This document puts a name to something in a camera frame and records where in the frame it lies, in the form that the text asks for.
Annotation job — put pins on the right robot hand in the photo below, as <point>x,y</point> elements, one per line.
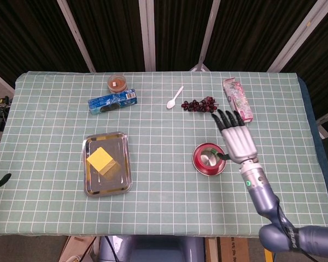
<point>239,143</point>

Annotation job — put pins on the round steel plate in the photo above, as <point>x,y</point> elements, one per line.
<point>207,160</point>

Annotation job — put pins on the black pleated curtain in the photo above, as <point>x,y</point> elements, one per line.
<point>112,27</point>

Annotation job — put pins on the white frame post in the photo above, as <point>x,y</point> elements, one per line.
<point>209,27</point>
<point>298,35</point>
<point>0,80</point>
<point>76,35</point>
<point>326,120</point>
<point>148,32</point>

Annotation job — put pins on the blue cookie box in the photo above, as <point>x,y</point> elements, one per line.
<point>112,102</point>

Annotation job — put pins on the red tape roll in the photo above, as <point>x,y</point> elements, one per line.
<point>198,164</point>

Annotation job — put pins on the yellow foam cube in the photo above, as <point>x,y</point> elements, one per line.
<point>99,159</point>

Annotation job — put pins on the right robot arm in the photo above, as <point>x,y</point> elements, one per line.
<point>262,196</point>

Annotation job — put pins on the white plastic spoon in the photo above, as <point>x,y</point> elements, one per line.
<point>170,104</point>

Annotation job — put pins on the blue-grey robot torso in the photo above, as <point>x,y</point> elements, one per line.
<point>158,249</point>

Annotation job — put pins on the clear jar with orange contents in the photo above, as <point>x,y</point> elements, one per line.
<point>116,83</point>

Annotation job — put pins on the pink floral carton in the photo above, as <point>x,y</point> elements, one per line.
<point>239,98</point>

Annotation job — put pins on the dark red grape bunch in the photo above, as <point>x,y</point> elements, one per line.
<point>198,106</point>

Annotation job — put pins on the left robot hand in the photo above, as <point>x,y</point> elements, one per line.
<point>0,182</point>

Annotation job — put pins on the rectangular steel tray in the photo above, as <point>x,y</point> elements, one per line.
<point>119,186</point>

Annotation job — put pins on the green checked tablecloth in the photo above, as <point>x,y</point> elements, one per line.
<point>164,213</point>

